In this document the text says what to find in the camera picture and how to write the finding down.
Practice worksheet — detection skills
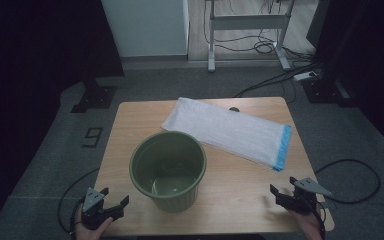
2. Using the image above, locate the black stand base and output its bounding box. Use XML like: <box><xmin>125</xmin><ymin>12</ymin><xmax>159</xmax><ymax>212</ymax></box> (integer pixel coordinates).
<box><xmin>70</xmin><ymin>78</ymin><xmax>118</xmax><ymax>114</ymax></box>
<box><xmin>301</xmin><ymin>78</ymin><xmax>358</xmax><ymax>108</ymax></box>

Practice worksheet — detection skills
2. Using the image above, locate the dark curtain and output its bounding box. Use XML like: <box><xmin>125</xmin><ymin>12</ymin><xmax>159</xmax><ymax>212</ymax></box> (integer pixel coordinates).
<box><xmin>306</xmin><ymin>0</ymin><xmax>384</xmax><ymax>161</ymax></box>
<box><xmin>0</xmin><ymin>0</ymin><xmax>125</xmax><ymax>239</ymax></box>

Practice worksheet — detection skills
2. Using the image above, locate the hand-held gripper black cable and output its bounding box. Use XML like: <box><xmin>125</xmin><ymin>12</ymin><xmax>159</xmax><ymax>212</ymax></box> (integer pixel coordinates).
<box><xmin>309</xmin><ymin>158</ymin><xmax>381</xmax><ymax>239</ymax></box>
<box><xmin>57</xmin><ymin>167</ymin><xmax>100</xmax><ymax>239</ymax></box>

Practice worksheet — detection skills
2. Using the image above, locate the white metal desk frame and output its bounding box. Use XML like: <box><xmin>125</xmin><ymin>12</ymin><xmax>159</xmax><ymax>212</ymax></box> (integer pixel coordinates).
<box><xmin>205</xmin><ymin>0</ymin><xmax>296</xmax><ymax>73</ymax></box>

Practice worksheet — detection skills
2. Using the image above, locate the right hand-held gripper black cable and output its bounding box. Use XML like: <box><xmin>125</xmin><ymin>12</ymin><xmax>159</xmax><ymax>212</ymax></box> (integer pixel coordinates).
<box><xmin>309</xmin><ymin>158</ymin><xmax>381</xmax><ymax>239</ymax></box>

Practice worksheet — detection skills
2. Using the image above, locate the thick black floor cable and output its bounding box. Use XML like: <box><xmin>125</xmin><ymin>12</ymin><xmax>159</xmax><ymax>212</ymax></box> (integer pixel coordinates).
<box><xmin>233</xmin><ymin>62</ymin><xmax>324</xmax><ymax>99</ymax></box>

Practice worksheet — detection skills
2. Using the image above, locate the tangle of thin black cables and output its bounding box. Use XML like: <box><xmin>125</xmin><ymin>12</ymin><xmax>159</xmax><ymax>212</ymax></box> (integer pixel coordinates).
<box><xmin>202</xmin><ymin>0</ymin><xmax>314</xmax><ymax>63</ymax></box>

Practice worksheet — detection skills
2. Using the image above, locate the person's left hand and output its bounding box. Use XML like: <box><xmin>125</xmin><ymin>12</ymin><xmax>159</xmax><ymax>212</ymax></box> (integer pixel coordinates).
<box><xmin>74</xmin><ymin>203</ymin><xmax>115</xmax><ymax>240</ymax></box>

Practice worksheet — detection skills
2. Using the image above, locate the white cabinet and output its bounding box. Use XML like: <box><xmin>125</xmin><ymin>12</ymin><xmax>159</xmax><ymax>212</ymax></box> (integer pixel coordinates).
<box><xmin>100</xmin><ymin>0</ymin><xmax>190</xmax><ymax>58</ymax></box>

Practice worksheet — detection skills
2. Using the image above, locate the green plastic trash can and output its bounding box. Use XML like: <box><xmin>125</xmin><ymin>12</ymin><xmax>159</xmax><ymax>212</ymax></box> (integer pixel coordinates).
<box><xmin>128</xmin><ymin>130</ymin><xmax>208</xmax><ymax>214</ymax></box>

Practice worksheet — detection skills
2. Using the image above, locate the white blue-edged trash bag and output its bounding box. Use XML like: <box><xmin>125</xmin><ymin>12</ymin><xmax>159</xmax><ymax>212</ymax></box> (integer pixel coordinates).
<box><xmin>161</xmin><ymin>96</ymin><xmax>293</xmax><ymax>173</ymax></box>

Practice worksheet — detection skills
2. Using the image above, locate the left hand-held gripper black cable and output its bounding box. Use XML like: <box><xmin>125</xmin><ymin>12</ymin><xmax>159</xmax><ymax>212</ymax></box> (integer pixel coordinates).
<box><xmin>57</xmin><ymin>167</ymin><xmax>100</xmax><ymax>239</ymax></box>

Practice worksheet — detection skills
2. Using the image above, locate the white power strip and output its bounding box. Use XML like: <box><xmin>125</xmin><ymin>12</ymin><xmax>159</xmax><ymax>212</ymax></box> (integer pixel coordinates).
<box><xmin>293</xmin><ymin>70</ymin><xmax>318</xmax><ymax>82</ymax></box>

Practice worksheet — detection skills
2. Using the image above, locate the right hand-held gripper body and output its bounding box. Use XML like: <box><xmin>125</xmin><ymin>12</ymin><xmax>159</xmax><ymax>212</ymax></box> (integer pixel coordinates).
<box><xmin>279</xmin><ymin>177</ymin><xmax>333</xmax><ymax>214</ymax></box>

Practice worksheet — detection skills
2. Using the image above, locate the person's right hand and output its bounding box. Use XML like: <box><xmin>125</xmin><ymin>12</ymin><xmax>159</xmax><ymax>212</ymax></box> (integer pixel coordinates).
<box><xmin>289</xmin><ymin>199</ymin><xmax>327</xmax><ymax>240</ymax></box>

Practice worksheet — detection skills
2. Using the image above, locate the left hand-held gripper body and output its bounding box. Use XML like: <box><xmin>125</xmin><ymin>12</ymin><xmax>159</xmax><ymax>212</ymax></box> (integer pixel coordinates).
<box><xmin>79</xmin><ymin>188</ymin><xmax>115</xmax><ymax>232</ymax></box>

